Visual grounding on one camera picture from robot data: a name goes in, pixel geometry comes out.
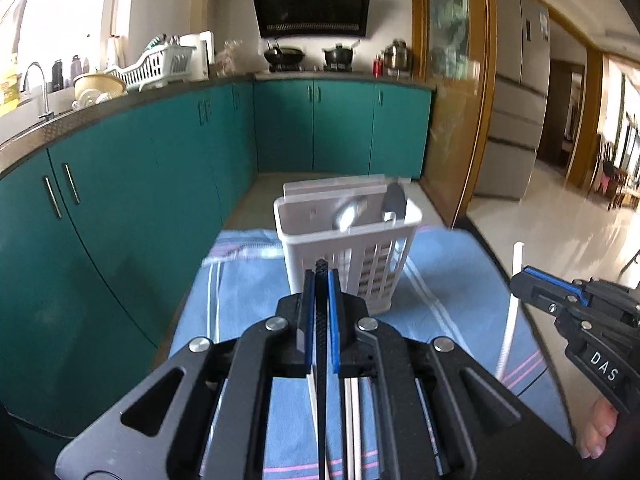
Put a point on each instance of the beige bowl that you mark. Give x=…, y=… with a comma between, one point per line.
x=100, y=85

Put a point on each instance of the white plastic utensil holder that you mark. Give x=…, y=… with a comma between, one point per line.
x=310, y=255

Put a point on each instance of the silver refrigerator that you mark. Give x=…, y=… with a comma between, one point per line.
x=517, y=85

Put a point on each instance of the clear plastic bag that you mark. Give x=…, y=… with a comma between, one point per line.
x=231, y=60

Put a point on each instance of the wooden framed glass door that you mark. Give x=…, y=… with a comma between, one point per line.
x=452, y=85

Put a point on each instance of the metal spoon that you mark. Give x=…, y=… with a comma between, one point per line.
x=350, y=214

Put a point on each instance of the black cooking pot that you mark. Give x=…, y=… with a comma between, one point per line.
x=340, y=55

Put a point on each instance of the wooden chair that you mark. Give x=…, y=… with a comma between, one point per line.
x=612, y=175

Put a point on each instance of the teal base cabinets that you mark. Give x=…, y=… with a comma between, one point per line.
x=150, y=185

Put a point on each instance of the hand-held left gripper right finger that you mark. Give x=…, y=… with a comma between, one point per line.
x=334, y=340

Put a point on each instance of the black chopstick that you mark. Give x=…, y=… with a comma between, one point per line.
x=322, y=400

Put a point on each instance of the grey bottle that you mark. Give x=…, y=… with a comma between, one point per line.
x=76, y=66

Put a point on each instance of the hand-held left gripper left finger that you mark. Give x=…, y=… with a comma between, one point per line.
x=310, y=330

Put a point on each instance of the black range hood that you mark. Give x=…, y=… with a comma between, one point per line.
x=310, y=5

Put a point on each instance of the white chopstick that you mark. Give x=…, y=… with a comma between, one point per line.
x=356, y=430
x=346, y=430
x=506, y=340

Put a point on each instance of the person's right hand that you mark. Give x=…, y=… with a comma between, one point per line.
x=600, y=430

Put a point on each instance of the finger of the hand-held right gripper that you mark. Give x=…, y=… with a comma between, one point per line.
x=555, y=281
x=537, y=297

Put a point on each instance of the white dish rack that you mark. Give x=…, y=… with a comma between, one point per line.
x=157, y=67

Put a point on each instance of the gas stove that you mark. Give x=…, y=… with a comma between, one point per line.
x=312, y=68

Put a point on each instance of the white kitchen appliance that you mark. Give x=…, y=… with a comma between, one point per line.
x=199, y=57

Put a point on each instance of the chrome faucet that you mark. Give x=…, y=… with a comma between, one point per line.
x=46, y=95

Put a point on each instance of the red bottle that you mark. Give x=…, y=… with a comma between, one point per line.
x=377, y=67

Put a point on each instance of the window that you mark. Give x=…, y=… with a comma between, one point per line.
x=60, y=5

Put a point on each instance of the black wok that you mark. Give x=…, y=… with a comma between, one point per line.
x=285, y=54

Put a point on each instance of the yellow bottle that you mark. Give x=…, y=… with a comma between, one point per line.
x=9, y=90

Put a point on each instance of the dark bottle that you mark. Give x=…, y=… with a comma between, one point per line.
x=57, y=76

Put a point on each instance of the stainless steel pot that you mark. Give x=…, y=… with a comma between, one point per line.
x=397, y=56

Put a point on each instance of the blue striped cloth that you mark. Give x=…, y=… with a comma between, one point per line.
x=240, y=285

